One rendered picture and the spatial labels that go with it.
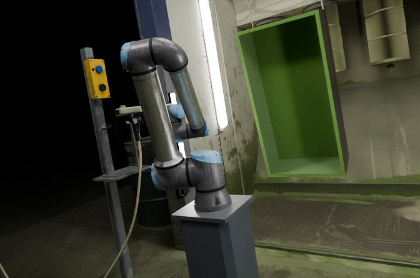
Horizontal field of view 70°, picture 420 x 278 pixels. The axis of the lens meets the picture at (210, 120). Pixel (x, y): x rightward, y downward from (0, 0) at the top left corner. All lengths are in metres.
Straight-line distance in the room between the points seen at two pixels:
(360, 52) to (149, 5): 2.30
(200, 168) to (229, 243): 0.36
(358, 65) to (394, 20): 0.63
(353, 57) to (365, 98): 0.47
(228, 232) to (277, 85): 1.55
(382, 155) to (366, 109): 0.53
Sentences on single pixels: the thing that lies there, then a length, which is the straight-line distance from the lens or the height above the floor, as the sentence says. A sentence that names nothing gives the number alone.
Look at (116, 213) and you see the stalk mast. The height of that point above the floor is 0.51.
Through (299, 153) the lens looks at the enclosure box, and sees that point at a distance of 2.81.
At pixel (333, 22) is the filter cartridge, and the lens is 3.42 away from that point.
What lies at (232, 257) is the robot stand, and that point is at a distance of 1.48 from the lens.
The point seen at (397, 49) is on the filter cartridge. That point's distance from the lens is 3.28.
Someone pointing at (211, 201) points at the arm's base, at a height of 0.69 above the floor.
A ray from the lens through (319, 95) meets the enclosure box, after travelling 2.60.
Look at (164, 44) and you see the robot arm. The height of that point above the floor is 1.41.
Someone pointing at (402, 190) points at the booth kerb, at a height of 0.11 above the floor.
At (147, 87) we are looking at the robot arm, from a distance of 1.29.
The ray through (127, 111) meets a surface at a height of 1.18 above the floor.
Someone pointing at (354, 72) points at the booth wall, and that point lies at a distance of 3.68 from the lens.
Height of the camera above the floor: 1.14
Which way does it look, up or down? 3 degrees down
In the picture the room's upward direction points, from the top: 9 degrees counter-clockwise
